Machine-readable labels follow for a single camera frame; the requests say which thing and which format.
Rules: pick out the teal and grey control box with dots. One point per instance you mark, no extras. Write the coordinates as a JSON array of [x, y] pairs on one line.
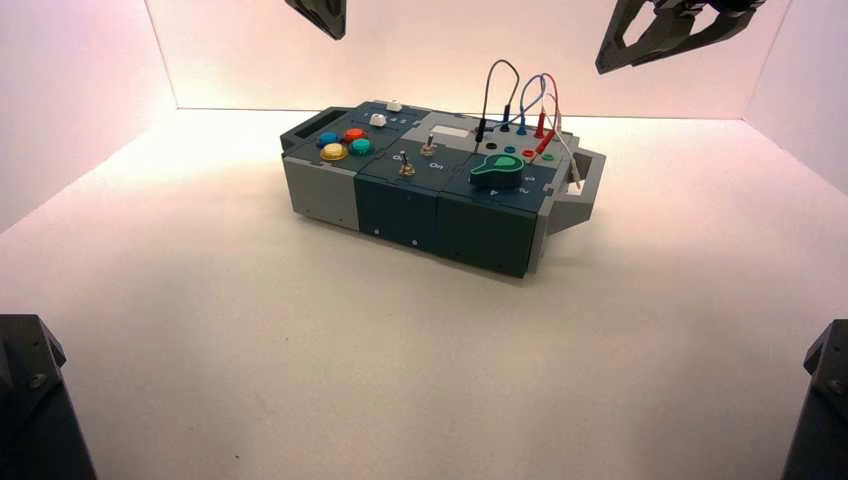
[[397, 212]]

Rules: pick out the teal round push button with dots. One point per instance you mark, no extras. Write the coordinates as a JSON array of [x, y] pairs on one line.
[[361, 147]]

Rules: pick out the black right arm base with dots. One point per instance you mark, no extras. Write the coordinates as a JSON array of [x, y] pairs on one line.
[[821, 411]]

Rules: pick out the white slider cap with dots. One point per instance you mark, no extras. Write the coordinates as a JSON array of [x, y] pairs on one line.
[[394, 105]]

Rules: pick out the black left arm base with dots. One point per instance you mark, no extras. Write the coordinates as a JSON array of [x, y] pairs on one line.
[[33, 411]]

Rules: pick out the red round push button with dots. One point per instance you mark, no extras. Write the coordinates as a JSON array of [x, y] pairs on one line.
[[355, 134]]

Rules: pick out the white round knob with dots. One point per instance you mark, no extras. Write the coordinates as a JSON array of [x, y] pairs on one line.
[[378, 120]]

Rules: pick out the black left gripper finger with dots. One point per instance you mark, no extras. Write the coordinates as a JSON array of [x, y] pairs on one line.
[[311, 10], [338, 13]]

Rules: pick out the metal toggle switch with on label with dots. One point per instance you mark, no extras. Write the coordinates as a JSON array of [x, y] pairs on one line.
[[406, 167]]

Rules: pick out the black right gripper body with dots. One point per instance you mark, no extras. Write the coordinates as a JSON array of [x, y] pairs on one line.
[[722, 4]]

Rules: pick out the blue round push button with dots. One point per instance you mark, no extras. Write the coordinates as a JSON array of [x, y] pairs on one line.
[[328, 139]]

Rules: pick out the green rotary dial knob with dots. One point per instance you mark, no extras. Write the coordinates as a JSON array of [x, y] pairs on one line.
[[505, 172]]

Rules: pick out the metal toggle switch on grey panel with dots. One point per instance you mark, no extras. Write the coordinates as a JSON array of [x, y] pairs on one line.
[[428, 146]]

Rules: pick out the yellow round push button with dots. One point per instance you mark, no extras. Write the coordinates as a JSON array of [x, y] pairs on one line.
[[334, 152]]

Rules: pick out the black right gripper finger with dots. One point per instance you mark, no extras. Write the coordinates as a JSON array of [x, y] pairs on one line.
[[609, 53], [689, 30]]

